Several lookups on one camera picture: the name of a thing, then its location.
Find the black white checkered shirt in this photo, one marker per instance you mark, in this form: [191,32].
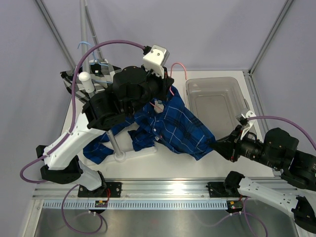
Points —
[101,75]

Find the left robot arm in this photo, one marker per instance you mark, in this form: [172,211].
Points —
[131,90]

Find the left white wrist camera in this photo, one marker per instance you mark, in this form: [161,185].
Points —
[155,60]

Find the left aluminium frame post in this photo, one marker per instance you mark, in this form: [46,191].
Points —
[55,32]

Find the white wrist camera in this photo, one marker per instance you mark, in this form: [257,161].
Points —
[155,60]
[243,119]

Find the aluminium mounting rail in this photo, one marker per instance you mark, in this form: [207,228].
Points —
[139,189]

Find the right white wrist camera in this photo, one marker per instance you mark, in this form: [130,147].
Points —
[243,119]

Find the grey clothes rack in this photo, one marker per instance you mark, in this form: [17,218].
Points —
[104,147]

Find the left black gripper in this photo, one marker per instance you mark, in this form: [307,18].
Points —
[164,83]

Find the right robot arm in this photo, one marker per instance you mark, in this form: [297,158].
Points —
[279,152]

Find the clear plastic bin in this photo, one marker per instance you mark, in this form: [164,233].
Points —
[216,102]

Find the right aluminium frame post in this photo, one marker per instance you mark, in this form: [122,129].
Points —
[249,73]

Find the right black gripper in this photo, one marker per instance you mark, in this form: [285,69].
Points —
[229,150]

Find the aluminium frame post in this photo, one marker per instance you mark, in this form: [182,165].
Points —
[55,32]
[249,73]

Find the blue plaid shirt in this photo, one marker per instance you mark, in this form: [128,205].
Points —
[175,127]

